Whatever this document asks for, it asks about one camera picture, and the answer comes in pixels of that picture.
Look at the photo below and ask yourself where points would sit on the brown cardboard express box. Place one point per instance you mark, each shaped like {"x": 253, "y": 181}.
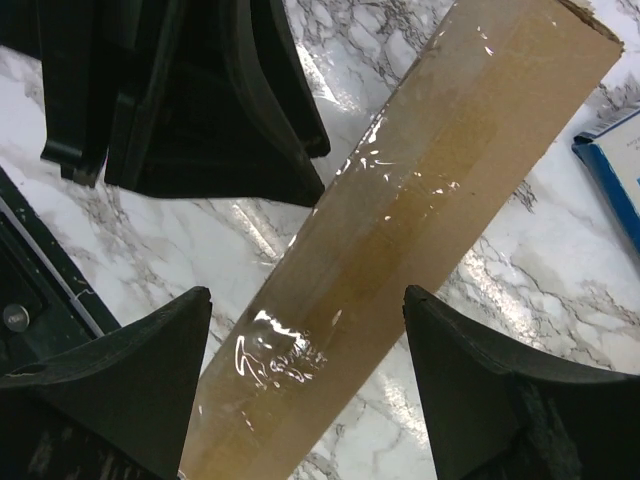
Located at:
{"x": 492, "y": 89}

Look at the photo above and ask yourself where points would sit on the blue razor box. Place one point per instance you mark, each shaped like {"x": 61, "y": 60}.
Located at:
{"x": 610, "y": 151}

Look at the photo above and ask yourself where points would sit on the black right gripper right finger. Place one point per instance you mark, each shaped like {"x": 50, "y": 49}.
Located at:
{"x": 496, "y": 408}

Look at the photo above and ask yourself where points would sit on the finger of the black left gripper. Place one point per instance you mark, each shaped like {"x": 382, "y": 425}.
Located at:
{"x": 266, "y": 73}
{"x": 179, "y": 131}

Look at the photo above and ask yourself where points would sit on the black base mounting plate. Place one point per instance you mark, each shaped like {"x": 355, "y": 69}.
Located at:
{"x": 47, "y": 305}

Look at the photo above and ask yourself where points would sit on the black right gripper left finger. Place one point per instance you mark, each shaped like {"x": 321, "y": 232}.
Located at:
{"x": 117, "y": 407}

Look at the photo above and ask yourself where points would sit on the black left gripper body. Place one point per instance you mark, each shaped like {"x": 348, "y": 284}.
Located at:
{"x": 86, "y": 49}

